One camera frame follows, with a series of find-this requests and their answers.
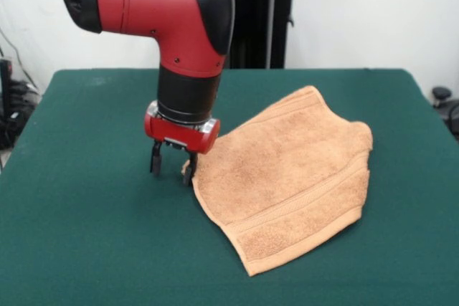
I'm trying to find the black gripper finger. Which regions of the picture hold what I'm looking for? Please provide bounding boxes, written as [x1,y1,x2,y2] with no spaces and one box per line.
[181,151,199,187]
[149,140,164,177]

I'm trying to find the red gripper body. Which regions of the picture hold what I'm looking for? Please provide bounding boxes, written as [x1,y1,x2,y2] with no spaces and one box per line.
[143,100,221,156]

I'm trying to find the tan terry towel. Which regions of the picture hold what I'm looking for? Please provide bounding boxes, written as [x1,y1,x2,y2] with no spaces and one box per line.
[181,85,374,277]

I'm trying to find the dark green table cloth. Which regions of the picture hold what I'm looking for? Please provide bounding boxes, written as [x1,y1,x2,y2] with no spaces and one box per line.
[0,67,459,306]

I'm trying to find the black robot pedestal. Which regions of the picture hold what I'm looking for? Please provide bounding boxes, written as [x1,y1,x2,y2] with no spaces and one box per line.
[225,0,310,70]

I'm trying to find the grey wall cable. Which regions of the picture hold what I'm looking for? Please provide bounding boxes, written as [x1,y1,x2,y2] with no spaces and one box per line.
[0,28,39,92]

